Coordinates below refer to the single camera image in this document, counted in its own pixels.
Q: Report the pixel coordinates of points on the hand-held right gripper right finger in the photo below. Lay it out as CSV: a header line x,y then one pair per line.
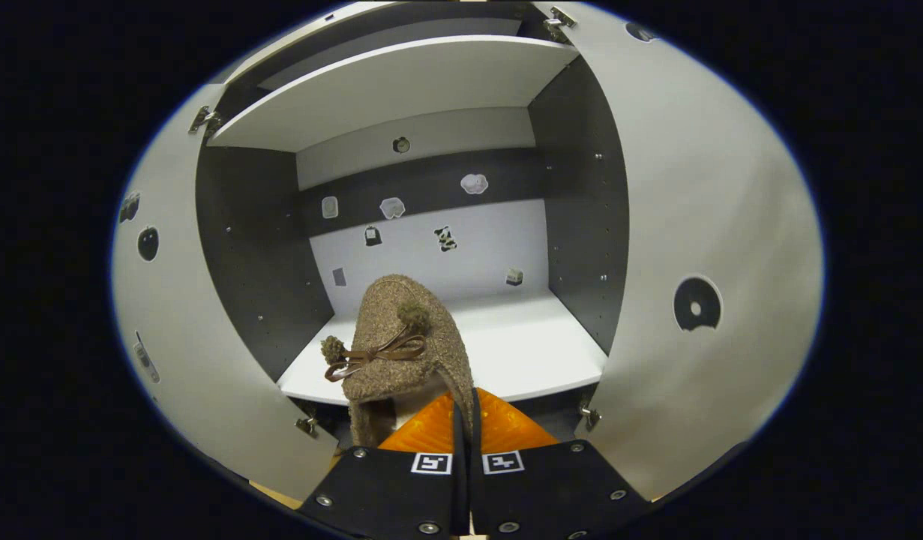
x,y
551,491

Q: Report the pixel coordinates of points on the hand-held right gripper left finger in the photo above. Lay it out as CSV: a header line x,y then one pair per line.
x,y
386,491

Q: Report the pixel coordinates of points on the brown fuzzy shoe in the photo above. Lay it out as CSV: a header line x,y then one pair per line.
x,y
401,367

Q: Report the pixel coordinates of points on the white shoe cabinet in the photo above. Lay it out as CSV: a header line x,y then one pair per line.
x,y
506,345

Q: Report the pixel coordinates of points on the white shoe cabinet door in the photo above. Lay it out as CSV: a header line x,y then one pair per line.
x,y
693,187
199,360

